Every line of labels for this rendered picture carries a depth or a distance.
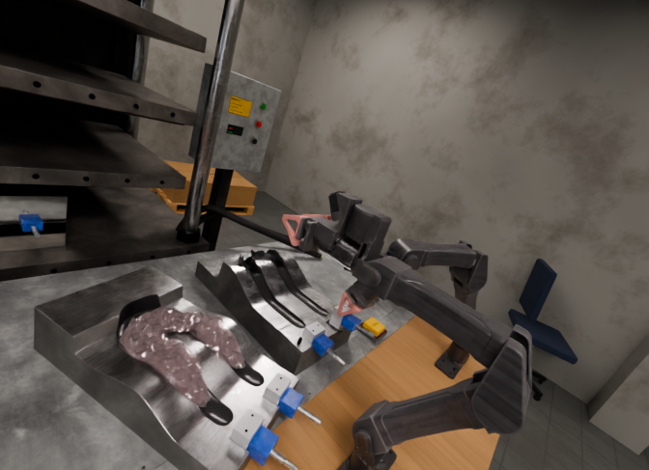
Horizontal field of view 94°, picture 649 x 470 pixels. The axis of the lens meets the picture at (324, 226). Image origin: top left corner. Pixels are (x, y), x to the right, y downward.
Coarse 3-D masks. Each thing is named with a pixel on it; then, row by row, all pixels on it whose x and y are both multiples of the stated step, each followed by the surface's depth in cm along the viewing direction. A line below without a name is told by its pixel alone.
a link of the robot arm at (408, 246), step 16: (400, 240) 81; (464, 240) 90; (400, 256) 77; (416, 256) 78; (432, 256) 80; (448, 256) 82; (464, 256) 84; (480, 256) 83; (480, 272) 86; (480, 288) 88
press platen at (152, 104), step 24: (0, 48) 95; (24, 48) 116; (0, 72) 72; (24, 72) 75; (48, 72) 84; (72, 72) 100; (96, 72) 121; (48, 96) 80; (72, 96) 83; (96, 96) 87; (120, 96) 91; (144, 96) 106; (168, 120) 104; (192, 120) 110
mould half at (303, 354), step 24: (216, 264) 103; (240, 264) 94; (264, 264) 99; (288, 264) 106; (216, 288) 96; (240, 288) 88; (312, 288) 105; (240, 312) 89; (264, 312) 85; (312, 312) 92; (264, 336) 84; (288, 336) 79; (336, 336) 88; (288, 360) 78; (312, 360) 83
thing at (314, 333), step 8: (304, 328) 80; (312, 328) 80; (320, 328) 81; (304, 336) 80; (312, 336) 79; (320, 336) 80; (320, 344) 78; (328, 344) 79; (320, 352) 78; (328, 352) 78
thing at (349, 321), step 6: (336, 306) 89; (336, 312) 87; (330, 318) 88; (336, 318) 87; (342, 318) 87; (348, 318) 86; (354, 318) 87; (336, 324) 87; (342, 324) 87; (348, 324) 85; (354, 324) 85; (360, 330) 85; (366, 330) 84; (372, 336) 83
